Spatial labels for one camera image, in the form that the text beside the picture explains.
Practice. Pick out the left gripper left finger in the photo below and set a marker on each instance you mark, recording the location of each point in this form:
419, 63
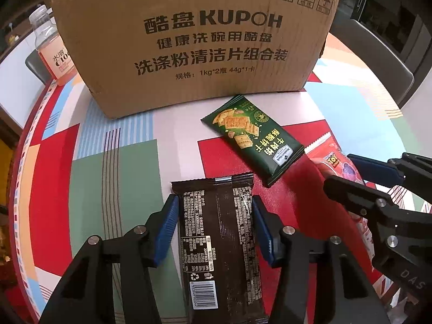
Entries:
84, 293

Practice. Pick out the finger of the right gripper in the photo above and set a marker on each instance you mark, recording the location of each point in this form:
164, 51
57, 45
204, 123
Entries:
411, 171
379, 208

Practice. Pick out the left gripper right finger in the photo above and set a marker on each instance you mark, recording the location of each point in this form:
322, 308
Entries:
343, 292

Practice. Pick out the pink Lotso lollipop packet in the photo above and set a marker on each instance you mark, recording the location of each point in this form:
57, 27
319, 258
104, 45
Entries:
326, 153

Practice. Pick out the dark brown snack packet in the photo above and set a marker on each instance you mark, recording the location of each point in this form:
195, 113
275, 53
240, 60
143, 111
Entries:
220, 271

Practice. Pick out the grey chair right near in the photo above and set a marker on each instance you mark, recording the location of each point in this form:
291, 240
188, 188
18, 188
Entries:
387, 67

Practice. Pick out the grey chair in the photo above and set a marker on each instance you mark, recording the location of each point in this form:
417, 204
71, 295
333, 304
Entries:
35, 64
387, 67

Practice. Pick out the colourful patchwork tablecloth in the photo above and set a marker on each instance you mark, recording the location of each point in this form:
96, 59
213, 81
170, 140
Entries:
77, 173

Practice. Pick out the dark green cracker packet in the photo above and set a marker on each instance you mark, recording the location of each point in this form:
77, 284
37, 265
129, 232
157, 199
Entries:
259, 139

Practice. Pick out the grey chair left side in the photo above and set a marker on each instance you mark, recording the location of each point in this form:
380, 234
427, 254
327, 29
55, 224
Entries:
35, 64

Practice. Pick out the pink drink bottle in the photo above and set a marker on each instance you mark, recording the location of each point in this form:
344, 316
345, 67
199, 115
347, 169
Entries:
50, 46

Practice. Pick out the brown cardboard box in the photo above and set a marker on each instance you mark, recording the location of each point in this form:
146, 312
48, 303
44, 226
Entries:
138, 55

